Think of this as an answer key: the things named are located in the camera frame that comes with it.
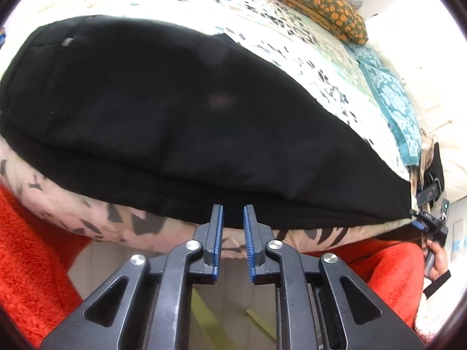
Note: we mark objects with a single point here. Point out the floral patterned bedsheet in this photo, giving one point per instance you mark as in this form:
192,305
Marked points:
275,32

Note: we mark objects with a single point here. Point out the teal patterned cloth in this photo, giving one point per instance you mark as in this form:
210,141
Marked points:
393,102

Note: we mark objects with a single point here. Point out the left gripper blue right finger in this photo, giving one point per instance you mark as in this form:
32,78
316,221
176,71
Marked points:
253,243

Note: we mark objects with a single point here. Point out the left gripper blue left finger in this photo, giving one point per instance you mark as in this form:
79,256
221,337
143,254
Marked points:
213,245

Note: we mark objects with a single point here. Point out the person's right hand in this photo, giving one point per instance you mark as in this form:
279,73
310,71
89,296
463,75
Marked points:
441,264

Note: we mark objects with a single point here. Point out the black pants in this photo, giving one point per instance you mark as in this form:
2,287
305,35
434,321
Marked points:
172,121

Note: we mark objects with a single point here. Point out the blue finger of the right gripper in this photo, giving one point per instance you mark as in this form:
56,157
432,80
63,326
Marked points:
418,224

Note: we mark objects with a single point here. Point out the red fuzzy garment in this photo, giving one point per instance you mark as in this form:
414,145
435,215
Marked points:
36,256

